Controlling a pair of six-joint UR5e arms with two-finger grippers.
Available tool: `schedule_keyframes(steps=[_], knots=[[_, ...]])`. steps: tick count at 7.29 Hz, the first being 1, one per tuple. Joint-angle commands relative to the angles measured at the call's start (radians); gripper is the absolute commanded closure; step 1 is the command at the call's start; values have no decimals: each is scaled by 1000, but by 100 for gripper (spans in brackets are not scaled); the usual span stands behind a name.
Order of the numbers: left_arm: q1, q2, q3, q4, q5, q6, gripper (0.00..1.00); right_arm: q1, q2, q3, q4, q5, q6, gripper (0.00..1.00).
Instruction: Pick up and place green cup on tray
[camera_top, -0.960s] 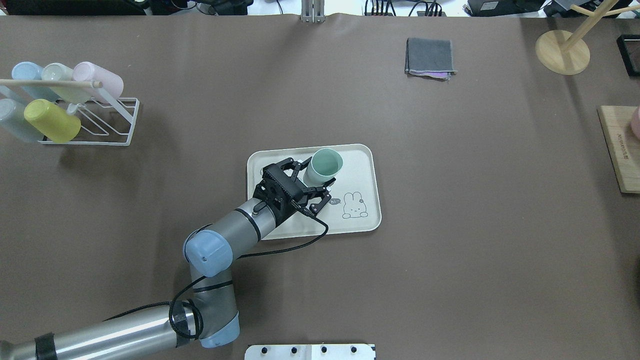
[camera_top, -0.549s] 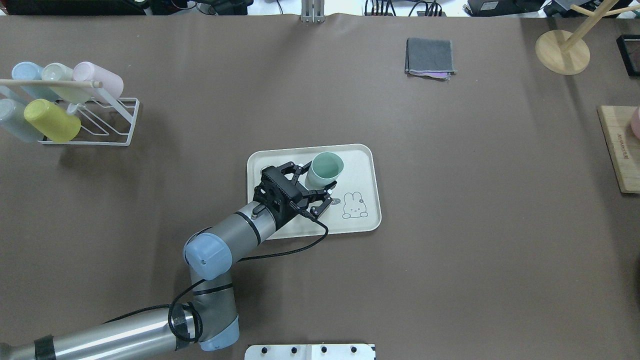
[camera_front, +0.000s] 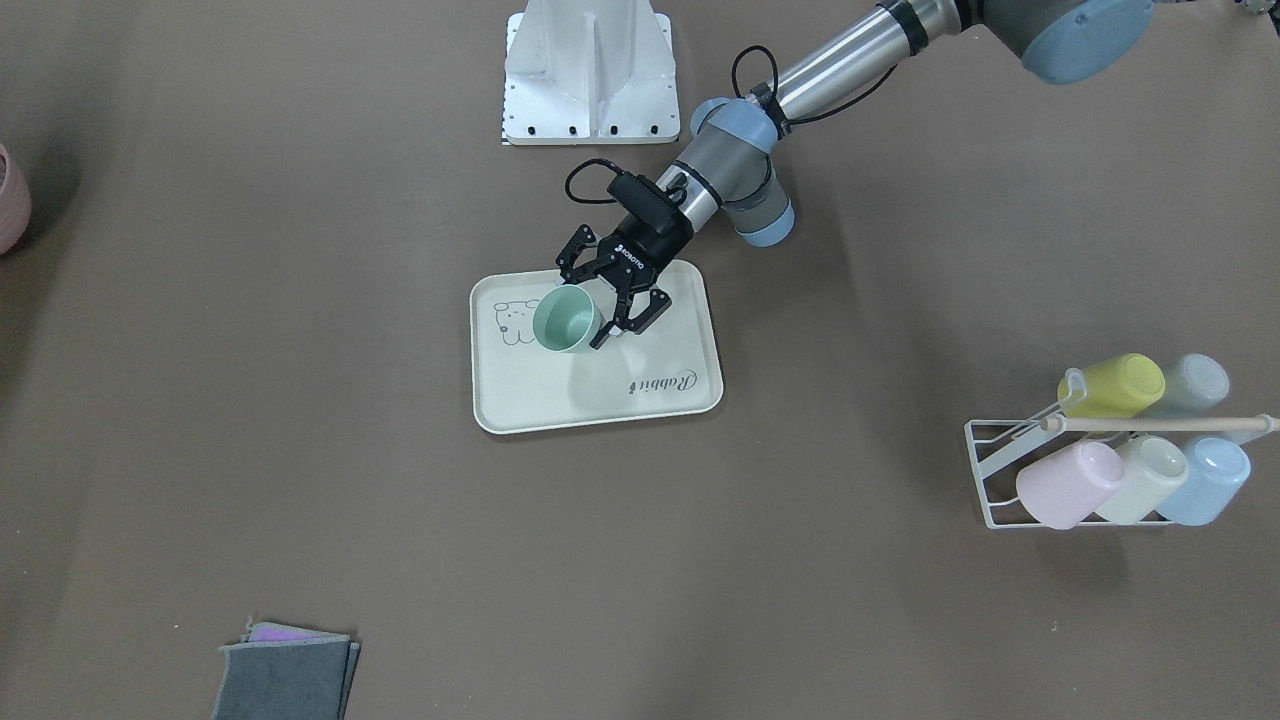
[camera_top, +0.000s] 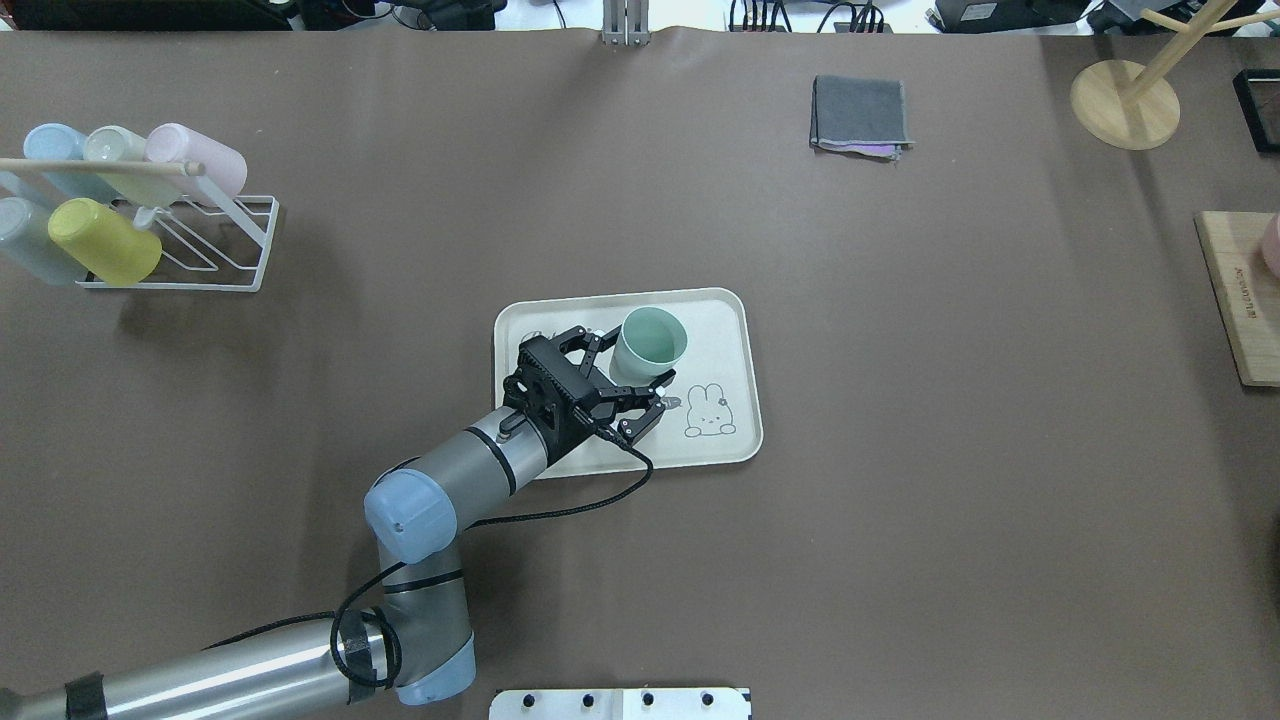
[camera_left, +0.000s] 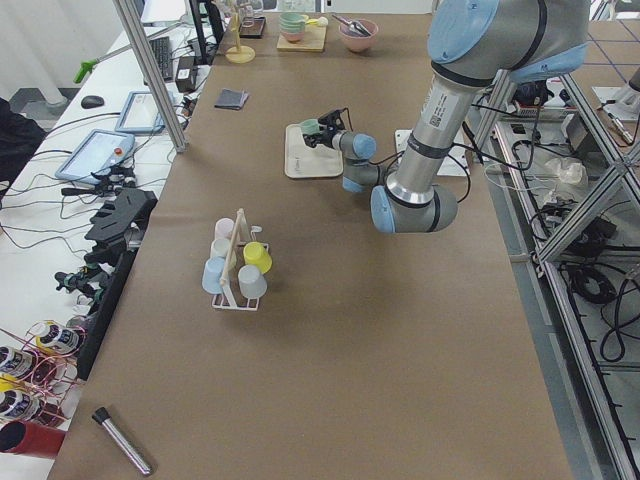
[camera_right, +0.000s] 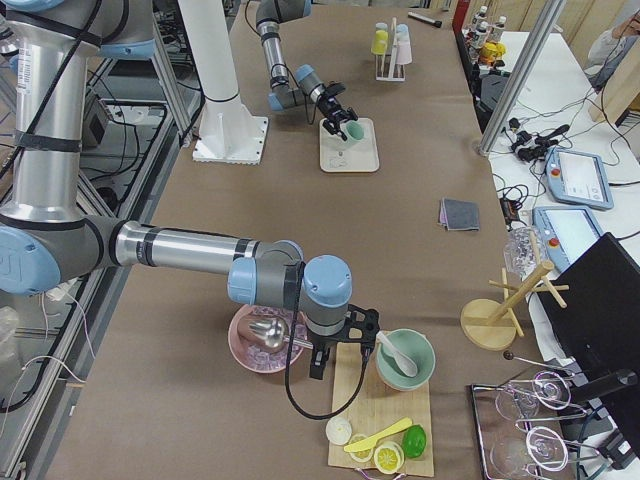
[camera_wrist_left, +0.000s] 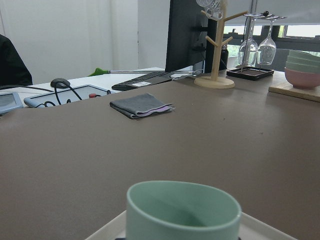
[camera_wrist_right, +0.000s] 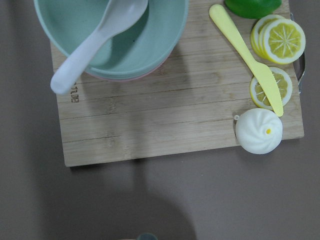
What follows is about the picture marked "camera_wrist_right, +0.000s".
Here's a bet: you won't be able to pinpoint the bamboo cutting board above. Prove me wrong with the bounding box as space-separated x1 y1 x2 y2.
49 0 305 168

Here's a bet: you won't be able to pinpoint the green bowl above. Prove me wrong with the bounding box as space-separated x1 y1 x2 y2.
34 0 189 79

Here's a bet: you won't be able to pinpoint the white toy bun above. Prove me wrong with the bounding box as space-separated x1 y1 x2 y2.
234 108 283 155

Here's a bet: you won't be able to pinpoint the white plastic spoon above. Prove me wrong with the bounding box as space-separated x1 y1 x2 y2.
50 0 148 95

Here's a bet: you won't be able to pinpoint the yellow plastic knife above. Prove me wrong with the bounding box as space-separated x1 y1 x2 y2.
209 4 284 117

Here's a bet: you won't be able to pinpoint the single lemon slice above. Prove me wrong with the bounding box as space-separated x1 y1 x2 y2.
249 67 293 111

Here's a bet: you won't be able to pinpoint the stacked lemon slices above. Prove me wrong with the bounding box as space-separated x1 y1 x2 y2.
250 14 306 65

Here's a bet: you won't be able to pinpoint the green lime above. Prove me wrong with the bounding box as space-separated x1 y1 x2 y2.
224 0 282 19

